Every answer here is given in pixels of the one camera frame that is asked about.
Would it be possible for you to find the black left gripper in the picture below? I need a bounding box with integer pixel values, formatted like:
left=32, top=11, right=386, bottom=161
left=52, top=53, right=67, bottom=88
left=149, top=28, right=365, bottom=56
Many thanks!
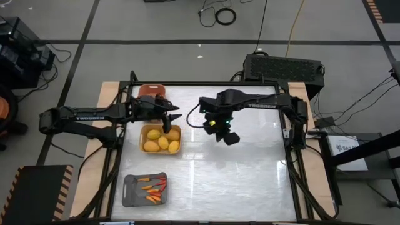
left=133, top=95, right=183, bottom=134

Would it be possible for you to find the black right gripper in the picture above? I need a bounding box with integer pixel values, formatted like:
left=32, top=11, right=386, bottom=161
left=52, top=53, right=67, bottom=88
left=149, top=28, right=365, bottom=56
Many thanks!
left=203, top=111, right=234, bottom=143

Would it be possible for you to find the yellow plastic basket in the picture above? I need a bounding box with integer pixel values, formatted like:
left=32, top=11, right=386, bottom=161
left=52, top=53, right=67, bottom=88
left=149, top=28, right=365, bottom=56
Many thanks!
left=139, top=124, right=183, bottom=155

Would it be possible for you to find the orange plastic basket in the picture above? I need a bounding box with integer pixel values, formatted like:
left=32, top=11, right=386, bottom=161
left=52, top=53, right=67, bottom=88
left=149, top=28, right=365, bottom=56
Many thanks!
left=138, top=83, right=167, bottom=99

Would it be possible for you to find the grey plastic basket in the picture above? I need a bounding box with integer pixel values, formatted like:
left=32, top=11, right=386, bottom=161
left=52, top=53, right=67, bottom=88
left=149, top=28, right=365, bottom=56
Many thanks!
left=121, top=171, right=169, bottom=208

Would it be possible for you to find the black perforated computer case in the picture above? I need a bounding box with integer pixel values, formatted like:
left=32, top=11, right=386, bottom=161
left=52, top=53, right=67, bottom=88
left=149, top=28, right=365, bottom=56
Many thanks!
left=243, top=53, right=326, bottom=101

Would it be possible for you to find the small black power adapter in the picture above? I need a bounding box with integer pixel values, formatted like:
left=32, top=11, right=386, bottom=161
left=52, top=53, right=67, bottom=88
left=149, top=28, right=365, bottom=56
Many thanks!
left=314, top=117, right=337, bottom=138

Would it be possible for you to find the white paper sign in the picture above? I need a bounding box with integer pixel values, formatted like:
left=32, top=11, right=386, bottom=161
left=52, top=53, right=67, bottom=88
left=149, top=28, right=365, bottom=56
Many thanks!
left=327, top=134, right=369, bottom=172

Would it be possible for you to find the black stand beam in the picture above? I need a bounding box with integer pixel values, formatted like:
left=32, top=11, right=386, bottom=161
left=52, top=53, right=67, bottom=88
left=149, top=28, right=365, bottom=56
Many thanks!
left=324, top=129, right=400, bottom=188

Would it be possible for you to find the black mat striped edge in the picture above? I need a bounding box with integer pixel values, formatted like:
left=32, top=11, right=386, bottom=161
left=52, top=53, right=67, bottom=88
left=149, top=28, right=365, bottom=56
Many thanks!
left=364, top=0, right=400, bottom=24
left=0, top=164, right=75, bottom=225

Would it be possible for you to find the black equipment stack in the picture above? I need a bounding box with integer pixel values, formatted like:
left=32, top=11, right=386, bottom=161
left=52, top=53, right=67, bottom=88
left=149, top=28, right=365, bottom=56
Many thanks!
left=0, top=16, right=56, bottom=90

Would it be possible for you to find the black table frame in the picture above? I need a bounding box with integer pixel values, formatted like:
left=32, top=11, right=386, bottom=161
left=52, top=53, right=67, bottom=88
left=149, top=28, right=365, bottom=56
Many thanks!
left=70, top=70, right=340, bottom=225

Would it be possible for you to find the coiled black cable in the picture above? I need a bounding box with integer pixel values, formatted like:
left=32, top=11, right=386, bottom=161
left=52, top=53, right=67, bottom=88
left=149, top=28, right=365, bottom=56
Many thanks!
left=214, top=7, right=238, bottom=26

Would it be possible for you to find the thin black cable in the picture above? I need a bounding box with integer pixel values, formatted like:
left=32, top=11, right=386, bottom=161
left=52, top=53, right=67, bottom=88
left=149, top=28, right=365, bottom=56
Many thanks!
left=253, top=0, right=269, bottom=54

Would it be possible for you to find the thin yellow cable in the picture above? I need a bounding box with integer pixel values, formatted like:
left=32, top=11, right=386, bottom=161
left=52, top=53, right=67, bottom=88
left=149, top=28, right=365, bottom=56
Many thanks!
left=284, top=0, right=306, bottom=59

